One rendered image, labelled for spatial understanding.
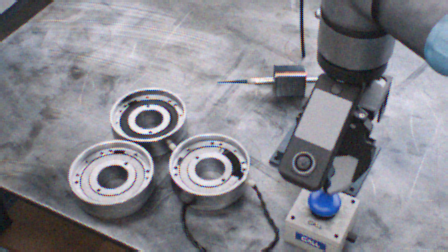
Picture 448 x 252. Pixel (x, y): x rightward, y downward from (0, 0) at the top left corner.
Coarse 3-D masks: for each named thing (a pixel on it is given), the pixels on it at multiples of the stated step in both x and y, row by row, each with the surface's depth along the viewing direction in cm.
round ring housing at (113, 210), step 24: (96, 144) 86; (120, 144) 87; (72, 168) 83; (96, 168) 85; (120, 168) 86; (144, 168) 85; (72, 192) 81; (96, 192) 82; (120, 192) 82; (144, 192) 82; (96, 216) 82; (120, 216) 82
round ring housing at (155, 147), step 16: (128, 96) 93; (144, 96) 95; (160, 96) 95; (176, 96) 93; (112, 112) 91; (144, 112) 93; (160, 112) 93; (112, 128) 89; (160, 128) 90; (176, 128) 89; (144, 144) 87; (160, 144) 88; (176, 144) 91
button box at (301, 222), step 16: (304, 192) 81; (304, 208) 79; (352, 208) 79; (288, 224) 78; (304, 224) 78; (320, 224) 78; (336, 224) 78; (352, 224) 81; (288, 240) 80; (304, 240) 79; (320, 240) 77; (336, 240) 76; (352, 240) 79
